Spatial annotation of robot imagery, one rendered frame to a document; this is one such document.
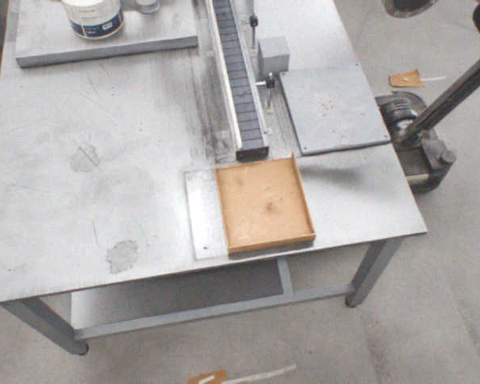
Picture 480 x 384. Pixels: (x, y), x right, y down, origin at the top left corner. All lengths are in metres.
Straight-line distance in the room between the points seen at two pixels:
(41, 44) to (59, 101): 0.26
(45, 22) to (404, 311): 1.92
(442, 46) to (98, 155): 2.35
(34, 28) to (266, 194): 1.12
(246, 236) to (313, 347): 0.89
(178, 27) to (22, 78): 0.60
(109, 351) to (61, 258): 0.84
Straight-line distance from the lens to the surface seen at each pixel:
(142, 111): 1.73
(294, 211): 1.47
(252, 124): 1.59
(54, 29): 2.04
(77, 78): 1.90
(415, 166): 2.39
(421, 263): 2.43
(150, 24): 1.96
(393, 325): 2.29
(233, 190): 1.50
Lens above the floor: 2.12
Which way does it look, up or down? 59 degrees down
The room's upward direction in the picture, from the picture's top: 1 degrees counter-clockwise
